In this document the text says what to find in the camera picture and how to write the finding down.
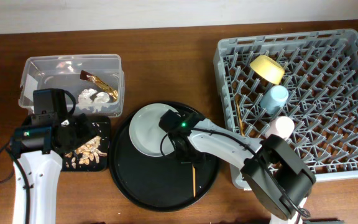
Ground wooden chopstick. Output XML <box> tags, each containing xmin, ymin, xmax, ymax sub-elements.
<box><xmin>191</xmin><ymin>165</ymin><xmax>196</xmax><ymax>198</ymax></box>
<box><xmin>235</xmin><ymin>101</ymin><xmax>245</xmax><ymax>136</ymax></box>

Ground grey dishwasher rack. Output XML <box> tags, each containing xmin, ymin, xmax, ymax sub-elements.
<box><xmin>213</xmin><ymin>29</ymin><xmax>358</xmax><ymax>182</ymax></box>

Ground yellow bowl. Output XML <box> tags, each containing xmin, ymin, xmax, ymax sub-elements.
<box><xmin>250</xmin><ymin>55</ymin><xmax>285</xmax><ymax>85</ymax></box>

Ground gold foil snack wrapper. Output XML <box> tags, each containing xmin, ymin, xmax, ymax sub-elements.
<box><xmin>80</xmin><ymin>70</ymin><xmax>119</xmax><ymax>101</ymax></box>

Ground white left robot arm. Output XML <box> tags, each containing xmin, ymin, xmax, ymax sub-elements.
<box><xmin>9</xmin><ymin>88</ymin><xmax>97</xmax><ymax>223</ymax></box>

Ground grey round plate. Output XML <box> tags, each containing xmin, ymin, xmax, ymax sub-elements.
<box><xmin>129</xmin><ymin>103</ymin><xmax>177</xmax><ymax>157</ymax></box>

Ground black rectangular tray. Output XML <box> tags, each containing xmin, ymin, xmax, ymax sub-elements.
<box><xmin>19</xmin><ymin>115</ymin><xmax>111</xmax><ymax>172</ymax></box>

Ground pink plastic cup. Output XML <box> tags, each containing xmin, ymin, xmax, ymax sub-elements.
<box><xmin>264</xmin><ymin>116</ymin><xmax>295</xmax><ymax>140</ymax></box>

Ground clear plastic waste bin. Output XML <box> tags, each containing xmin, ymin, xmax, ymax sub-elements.
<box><xmin>18</xmin><ymin>54</ymin><xmax>125</xmax><ymax>118</ymax></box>

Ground white paper napkin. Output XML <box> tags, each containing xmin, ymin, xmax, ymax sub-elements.
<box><xmin>77</xmin><ymin>88</ymin><xmax>110</xmax><ymax>113</ymax></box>

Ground blue plastic cup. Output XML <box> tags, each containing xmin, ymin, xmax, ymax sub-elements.
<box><xmin>260</xmin><ymin>85</ymin><xmax>289</xmax><ymax>115</ymax></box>

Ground round black tray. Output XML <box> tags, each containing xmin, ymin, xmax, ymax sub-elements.
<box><xmin>109</xmin><ymin>111</ymin><xmax>219</xmax><ymax>212</ymax></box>

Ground peanut shells and rice scraps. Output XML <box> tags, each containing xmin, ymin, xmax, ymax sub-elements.
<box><xmin>62</xmin><ymin>122</ymin><xmax>110</xmax><ymax>172</ymax></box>

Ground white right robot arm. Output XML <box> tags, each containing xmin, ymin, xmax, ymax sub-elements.
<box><xmin>157</xmin><ymin>110</ymin><xmax>316</xmax><ymax>220</ymax></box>

